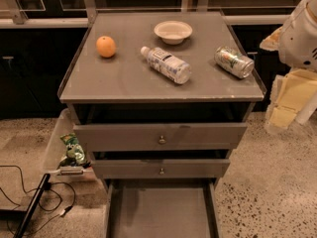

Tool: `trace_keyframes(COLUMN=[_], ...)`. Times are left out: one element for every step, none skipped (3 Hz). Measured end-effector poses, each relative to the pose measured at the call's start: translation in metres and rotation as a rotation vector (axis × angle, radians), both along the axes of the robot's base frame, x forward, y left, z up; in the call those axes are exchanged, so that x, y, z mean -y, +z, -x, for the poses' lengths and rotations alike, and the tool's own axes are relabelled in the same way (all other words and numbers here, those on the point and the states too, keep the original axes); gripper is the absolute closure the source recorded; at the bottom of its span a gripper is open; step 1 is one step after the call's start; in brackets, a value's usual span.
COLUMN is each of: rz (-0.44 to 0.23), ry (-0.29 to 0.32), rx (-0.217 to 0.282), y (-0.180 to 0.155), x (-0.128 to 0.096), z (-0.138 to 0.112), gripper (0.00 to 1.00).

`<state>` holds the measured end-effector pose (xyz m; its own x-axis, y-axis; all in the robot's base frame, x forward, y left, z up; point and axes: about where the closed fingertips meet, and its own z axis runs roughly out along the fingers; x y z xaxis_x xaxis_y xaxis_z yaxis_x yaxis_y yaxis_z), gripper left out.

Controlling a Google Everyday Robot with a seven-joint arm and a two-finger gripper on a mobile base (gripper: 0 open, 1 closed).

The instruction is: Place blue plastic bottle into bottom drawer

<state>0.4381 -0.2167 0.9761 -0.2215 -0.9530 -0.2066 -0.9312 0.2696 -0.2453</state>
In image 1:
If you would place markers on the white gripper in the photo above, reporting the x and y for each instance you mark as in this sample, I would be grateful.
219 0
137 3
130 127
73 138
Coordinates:
298 40

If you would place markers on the blue labelled plastic bottle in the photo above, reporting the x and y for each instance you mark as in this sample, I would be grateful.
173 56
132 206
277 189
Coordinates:
177 70

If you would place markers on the grey drawer cabinet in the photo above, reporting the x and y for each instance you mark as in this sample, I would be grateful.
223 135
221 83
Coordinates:
123 89

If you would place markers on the grey top drawer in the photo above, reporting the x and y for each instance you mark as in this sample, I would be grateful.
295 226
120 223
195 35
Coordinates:
159 137

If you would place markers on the grey drawer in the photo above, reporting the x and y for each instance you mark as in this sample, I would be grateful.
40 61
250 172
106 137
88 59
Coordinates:
160 169
161 208
159 137

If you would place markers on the grey middle drawer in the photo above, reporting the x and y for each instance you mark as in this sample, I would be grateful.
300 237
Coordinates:
160 169

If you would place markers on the grey bottom drawer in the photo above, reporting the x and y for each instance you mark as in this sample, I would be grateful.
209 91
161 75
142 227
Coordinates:
161 208

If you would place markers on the green soda can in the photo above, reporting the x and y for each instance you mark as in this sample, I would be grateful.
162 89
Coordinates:
234 62

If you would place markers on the white bowl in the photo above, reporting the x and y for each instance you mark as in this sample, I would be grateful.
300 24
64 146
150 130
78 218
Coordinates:
173 32

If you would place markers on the orange fruit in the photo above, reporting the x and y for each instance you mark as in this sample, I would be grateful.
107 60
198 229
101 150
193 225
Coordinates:
106 47

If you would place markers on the green snack bag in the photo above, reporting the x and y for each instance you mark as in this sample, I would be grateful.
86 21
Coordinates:
74 155

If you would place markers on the clear plastic bin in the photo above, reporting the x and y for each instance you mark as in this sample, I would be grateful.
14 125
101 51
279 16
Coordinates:
56 151

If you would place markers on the black flat bar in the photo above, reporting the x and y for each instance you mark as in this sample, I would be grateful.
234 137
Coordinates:
32 206

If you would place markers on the white post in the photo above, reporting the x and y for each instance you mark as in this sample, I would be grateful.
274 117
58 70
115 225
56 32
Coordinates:
307 111

